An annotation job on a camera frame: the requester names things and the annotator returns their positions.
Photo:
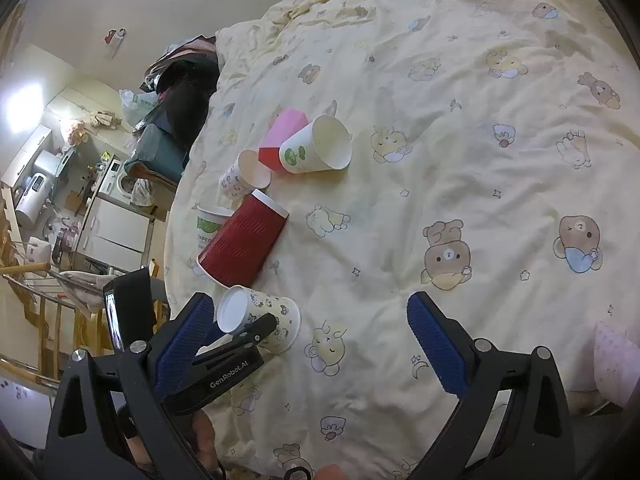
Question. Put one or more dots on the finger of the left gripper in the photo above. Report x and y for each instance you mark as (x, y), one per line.
(247, 338)
(214, 344)

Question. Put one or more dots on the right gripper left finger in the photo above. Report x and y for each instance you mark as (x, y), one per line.
(85, 439)

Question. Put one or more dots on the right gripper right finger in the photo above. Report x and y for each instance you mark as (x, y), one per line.
(534, 439)

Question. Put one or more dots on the large red paper cup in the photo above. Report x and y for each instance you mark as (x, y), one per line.
(238, 251)

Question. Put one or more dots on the green label white cup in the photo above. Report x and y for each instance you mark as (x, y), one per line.
(208, 222)

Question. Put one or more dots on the small patterned white cup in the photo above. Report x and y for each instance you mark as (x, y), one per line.
(244, 176)

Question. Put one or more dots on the green tree white cup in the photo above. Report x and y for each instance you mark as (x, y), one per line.
(322, 145)

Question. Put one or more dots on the pink red faceted cup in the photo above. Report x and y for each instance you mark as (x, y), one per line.
(288, 122)

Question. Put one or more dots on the operator hand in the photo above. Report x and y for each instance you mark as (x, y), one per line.
(205, 446)

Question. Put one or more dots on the white kitchen cabinet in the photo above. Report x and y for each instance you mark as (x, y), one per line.
(114, 236)

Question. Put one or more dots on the yellow wooden rack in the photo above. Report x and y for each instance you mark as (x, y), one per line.
(48, 296)

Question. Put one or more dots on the white washing machine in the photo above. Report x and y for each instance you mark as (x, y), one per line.
(117, 186)

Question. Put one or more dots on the pink patterned pillow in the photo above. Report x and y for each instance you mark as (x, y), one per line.
(615, 364)

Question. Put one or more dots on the green teal cushion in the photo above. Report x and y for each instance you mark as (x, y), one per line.
(157, 157)

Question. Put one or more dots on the white plastic bag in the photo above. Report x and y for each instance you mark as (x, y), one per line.
(135, 106)

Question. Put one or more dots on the dark clothes pile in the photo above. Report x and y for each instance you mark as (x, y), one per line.
(183, 79)

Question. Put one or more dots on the yellow cartoon bear duvet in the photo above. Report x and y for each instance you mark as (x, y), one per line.
(495, 166)

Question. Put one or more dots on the wall hook decoration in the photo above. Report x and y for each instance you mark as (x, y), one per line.
(113, 40)

